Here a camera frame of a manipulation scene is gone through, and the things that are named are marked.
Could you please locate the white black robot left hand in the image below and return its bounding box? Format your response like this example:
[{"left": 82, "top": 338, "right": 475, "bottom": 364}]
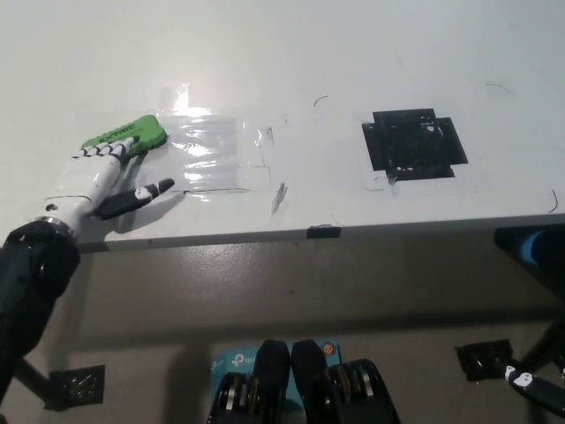
[{"left": 41, "top": 135, "right": 176, "bottom": 231}]

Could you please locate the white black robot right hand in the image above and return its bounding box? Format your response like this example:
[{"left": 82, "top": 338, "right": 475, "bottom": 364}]
[{"left": 502, "top": 364, "right": 565, "bottom": 412}]

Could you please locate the green foam whiteboard eraser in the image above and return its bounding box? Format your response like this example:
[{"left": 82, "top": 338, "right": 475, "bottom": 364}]
[{"left": 80, "top": 114, "right": 170, "bottom": 156}]

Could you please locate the black blue object under desk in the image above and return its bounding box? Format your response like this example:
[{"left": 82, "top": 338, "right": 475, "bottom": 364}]
[{"left": 493, "top": 225, "right": 565, "bottom": 271}]

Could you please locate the black floor tape patch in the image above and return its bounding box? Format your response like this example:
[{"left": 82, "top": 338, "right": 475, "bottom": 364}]
[
  {"left": 48, "top": 364, "right": 106, "bottom": 406},
  {"left": 455, "top": 338, "right": 514, "bottom": 383}
]

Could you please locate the clear plastic sheet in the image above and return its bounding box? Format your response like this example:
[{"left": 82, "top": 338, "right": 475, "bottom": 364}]
[{"left": 165, "top": 115, "right": 242, "bottom": 192}]

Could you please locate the teal router box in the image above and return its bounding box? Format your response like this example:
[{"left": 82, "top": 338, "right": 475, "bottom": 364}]
[{"left": 210, "top": 338, "right": 342, "bottom": 412}]

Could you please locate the black tape square patch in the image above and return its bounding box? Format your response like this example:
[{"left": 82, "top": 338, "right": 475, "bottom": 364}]
[{"left": 361, "top": 107, "right": 469, "bottom": 181}]

